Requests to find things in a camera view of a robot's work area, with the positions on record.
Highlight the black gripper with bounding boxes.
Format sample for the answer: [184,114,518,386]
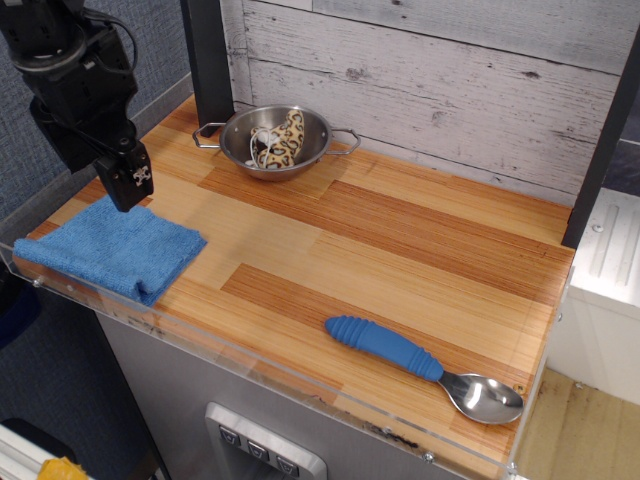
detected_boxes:
[28,25,154,212]

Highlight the silver control panel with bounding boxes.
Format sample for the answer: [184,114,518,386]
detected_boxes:
[205,402,328,479]

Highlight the blue handled metal spoon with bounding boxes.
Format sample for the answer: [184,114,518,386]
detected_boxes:
[325,316,524,425]

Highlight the leopard print plush toy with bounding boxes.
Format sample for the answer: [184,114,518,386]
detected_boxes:
[244,109,305,170]

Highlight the blue folded cloth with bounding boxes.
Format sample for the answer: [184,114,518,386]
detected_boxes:
[14,197,207,307]

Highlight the black cable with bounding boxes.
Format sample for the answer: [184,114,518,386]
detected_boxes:
[82,7,139,76]

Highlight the dark right post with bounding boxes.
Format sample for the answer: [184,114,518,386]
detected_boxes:
[561,31,639,249]

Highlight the dark left post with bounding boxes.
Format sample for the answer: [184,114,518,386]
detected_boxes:
[180,0,234,126]

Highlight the clear acrylic guard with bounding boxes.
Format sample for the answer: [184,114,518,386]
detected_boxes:
[0,74,576,480]

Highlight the white side cabinet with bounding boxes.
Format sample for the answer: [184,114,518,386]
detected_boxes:
[546,189,639,404]

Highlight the dark post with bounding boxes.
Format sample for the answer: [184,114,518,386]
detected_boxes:
[180,0,234,126]
[561,31,639,249]

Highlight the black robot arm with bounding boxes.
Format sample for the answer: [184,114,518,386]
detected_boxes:
[1,1,154,212]

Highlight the steel bowl with handles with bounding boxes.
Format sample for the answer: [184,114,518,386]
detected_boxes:
[192,104,361,182]

